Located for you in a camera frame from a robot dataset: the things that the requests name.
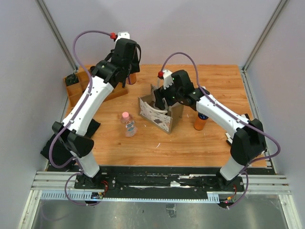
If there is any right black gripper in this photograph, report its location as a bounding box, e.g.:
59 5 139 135
153 79 183 111

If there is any patterned canvas bag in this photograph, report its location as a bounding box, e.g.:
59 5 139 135
138 84 184 134

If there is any pink cap clear bottle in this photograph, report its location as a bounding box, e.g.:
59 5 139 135
121 112 138 137

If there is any blue cap orange bottle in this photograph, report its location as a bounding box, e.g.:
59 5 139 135
193 113 209 131

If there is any black white striped cloth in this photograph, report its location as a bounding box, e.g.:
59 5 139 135
225 114 251 146

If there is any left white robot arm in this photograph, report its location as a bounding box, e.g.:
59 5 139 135
52 38 141 189

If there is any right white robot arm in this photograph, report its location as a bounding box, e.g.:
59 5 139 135
154 70 266 191

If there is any black coiled item back left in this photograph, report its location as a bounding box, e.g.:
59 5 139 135
64 74 79 86

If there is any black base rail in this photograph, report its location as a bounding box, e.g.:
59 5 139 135
74 166 244 198

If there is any grey slotted cable duct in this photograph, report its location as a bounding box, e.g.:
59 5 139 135
40 191 220 204

